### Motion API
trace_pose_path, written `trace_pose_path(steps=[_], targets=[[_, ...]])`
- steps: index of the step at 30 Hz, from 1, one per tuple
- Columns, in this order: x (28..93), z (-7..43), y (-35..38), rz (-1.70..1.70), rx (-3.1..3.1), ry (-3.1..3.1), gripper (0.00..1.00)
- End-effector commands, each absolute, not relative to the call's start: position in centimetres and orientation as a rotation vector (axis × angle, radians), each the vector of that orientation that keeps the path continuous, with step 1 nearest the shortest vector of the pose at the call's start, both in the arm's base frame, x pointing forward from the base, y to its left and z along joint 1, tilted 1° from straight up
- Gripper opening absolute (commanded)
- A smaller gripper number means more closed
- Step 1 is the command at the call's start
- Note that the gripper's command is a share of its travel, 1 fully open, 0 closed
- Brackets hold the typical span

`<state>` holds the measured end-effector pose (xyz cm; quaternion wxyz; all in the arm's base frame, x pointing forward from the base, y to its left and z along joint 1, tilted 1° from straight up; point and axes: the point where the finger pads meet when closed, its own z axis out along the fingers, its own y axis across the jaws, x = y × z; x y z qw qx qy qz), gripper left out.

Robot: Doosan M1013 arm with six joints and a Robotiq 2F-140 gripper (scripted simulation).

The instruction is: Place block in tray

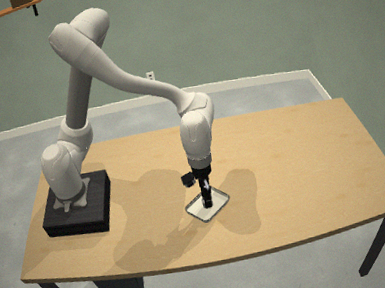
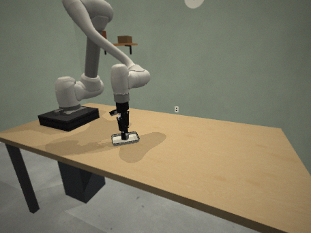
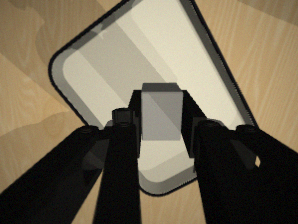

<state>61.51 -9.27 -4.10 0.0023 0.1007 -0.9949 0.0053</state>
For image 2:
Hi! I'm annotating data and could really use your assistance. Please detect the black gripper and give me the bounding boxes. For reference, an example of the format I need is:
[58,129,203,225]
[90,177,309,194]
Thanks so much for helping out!
[116,102,129,140]

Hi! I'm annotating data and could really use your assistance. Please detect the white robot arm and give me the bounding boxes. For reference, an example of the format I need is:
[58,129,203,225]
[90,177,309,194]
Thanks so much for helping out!
[54,0,151,116]

